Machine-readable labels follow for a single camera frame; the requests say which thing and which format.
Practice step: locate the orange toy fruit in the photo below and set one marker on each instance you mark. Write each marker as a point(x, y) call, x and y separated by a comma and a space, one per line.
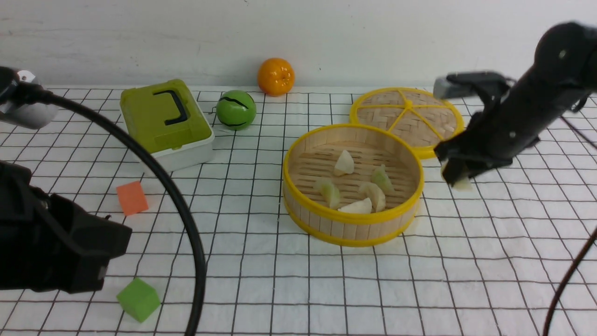
point(276, 77)

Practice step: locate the white dumpling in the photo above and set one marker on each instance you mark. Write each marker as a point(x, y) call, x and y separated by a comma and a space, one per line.
point(363, 206)
point(375, 194)
point(344, 164)

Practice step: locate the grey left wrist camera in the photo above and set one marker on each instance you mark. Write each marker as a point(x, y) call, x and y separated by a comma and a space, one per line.
point(34, 115)

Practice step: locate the yellow-rimmed bamboo steamer tray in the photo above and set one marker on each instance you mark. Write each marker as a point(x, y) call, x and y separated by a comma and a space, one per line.
point(314, 155)

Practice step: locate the green-lidded white plastic box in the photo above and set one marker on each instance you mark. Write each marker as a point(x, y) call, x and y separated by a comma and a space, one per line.
point(166, 120)

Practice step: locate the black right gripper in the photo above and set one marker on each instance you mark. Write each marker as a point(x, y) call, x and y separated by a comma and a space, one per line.
point(492, 139)

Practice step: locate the yellow woven steamer lid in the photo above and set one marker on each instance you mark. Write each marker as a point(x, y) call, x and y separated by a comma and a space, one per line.
point(415, 116)

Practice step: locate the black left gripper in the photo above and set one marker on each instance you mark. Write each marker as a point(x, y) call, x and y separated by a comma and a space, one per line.
point(48, 242)

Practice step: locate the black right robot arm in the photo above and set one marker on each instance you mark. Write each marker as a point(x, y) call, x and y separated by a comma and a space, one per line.
point(561, 78)

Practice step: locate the green foam cube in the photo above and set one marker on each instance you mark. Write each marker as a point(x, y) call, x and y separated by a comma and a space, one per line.
point(139, 300)

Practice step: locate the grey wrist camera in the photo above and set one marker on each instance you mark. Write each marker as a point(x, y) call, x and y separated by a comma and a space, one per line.
point(470, 84)
point(34, 115)

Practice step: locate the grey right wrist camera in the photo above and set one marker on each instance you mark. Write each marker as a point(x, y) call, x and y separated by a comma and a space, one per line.
point(470, 84)

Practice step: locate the green toy ball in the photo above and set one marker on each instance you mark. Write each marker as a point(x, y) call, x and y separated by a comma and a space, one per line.
point(236, 109)

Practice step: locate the orange foam cube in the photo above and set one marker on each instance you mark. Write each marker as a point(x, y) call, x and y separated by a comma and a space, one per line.
point(132, 198)

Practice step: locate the green dumpling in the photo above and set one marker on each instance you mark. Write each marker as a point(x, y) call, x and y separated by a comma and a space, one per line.
point(329, 191)
point(380, 178)
point(462, 185)

